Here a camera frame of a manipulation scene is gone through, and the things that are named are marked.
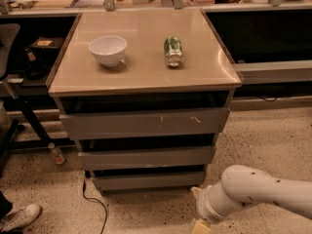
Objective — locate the green soda can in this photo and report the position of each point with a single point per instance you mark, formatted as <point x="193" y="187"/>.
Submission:
<point x="173" y="52"/>

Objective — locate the black box with label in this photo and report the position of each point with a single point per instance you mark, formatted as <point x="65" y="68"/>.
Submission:
<point x="47" y="43"/>

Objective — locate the grey drawer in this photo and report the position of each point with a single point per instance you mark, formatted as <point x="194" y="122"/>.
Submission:
<point x="133" y="182"/>
<point x="145" y="123"/>
<point x="147" y="158"/>

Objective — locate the plastic bottle on floor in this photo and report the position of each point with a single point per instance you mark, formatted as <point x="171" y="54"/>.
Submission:
<point x="57" y="154"/>

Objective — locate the grey office chair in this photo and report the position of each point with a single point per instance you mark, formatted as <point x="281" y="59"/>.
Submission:
<point x="8" y="34"/>

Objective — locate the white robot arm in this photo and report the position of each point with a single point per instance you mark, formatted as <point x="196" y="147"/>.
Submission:
<point x="241" y="187"/>

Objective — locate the grey drawer cabinet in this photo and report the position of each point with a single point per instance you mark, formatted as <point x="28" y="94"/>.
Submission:
<point x="142" y="81"/>

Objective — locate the white sneaker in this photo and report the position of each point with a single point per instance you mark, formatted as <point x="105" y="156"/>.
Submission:
<point x="20" y="218"/>

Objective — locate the white bowl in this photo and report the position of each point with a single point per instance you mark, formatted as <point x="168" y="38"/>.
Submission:
<point x="108" y="50"/>

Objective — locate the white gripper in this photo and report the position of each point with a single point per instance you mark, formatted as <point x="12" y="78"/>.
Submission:
<point x="202" y="204"/>

